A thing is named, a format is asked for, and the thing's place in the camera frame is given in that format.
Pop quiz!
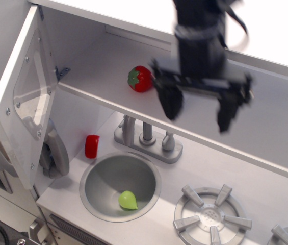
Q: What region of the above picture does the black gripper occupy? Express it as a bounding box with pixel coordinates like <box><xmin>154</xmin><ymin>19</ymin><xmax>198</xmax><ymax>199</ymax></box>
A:
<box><xmin>150</xmin><ymin>58</ymin><xmax>253</xmax><ymax>132</ymax></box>

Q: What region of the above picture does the white microwave door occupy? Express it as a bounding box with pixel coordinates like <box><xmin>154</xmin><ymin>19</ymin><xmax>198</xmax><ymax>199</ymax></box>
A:
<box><xmin>0</xmin><ymin>5</ymin><xmax>58</xmax><ymax>189</ymax></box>

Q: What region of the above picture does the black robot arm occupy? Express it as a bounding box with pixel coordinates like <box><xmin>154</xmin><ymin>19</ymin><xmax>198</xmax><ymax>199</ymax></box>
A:
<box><xmin>151</xmin><ymin>1</ymin><xmax>252</xmax><ymax>133</ymax></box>

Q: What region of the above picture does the grey toy faucet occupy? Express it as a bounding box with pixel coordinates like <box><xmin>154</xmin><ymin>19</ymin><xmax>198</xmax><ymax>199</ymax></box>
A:
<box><xmin>114</xmin><ymin>115</ymin><xmax>183</xmax><ymax>164</ymax></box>

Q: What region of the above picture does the red toy strawberry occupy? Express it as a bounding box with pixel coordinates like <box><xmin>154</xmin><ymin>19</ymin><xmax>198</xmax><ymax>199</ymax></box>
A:
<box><xmin>127</xmin><ymin>66</ymin><xmax>153</xmax><ymax>93</ymax></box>

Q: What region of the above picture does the white toy kitchen shelf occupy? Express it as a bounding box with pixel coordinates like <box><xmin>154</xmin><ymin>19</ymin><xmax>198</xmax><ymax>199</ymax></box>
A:
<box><xmin>29</xmin><ymin>0</ymin><xmax>288</xmax><ymax>184</ymax></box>

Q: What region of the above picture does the red toy cylinder piece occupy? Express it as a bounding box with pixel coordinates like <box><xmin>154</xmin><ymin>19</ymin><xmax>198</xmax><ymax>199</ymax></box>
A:
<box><xmin>85</xmin><ymin>135</ymin><xmax>100</xmax><ymax>159</ymax></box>

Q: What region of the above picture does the green toy pear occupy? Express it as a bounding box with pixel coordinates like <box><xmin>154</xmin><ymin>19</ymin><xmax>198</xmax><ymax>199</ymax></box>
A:
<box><xmin>118</xmin><ymin>190</ymin><xmax>138</xmax><ymax>210</ymax></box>

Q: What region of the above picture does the grey round sink bowl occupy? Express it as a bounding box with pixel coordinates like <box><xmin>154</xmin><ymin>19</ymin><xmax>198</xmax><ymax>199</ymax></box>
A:
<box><xmin>80</xmin><ymin>152</ymin><xmax>162</xmax><ymax>222</ymax></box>

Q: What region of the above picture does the grey toy telephone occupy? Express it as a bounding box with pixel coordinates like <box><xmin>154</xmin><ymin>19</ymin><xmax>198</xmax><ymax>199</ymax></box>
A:
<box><xmin>39</xmin><ymin>119</ymin><xmax>69</xmax><ymax>179</ymax></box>

